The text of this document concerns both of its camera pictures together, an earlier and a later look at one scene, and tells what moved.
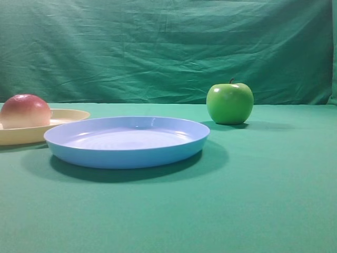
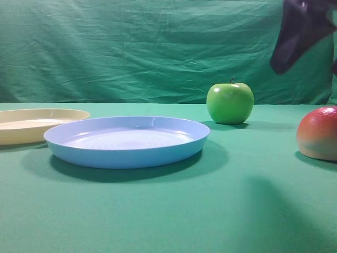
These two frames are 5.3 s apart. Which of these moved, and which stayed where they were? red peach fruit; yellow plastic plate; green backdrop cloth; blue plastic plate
Moved: red peach fruit
Stayed: blue plastic plate; yellow plastic plate; green backdrop cloth
